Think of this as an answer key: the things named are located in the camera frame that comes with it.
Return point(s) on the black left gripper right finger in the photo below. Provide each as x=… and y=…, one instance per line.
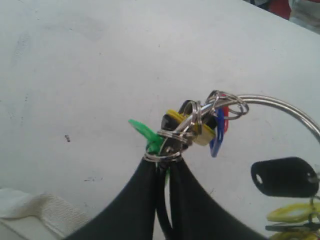
x=186, y=211

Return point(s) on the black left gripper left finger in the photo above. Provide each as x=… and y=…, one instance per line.
x=131, y=215

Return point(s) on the cream white duffel bag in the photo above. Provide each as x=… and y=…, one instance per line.
x=39, y=217

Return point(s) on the colourful key tag bunch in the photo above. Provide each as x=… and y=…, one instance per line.
x=206, y=123

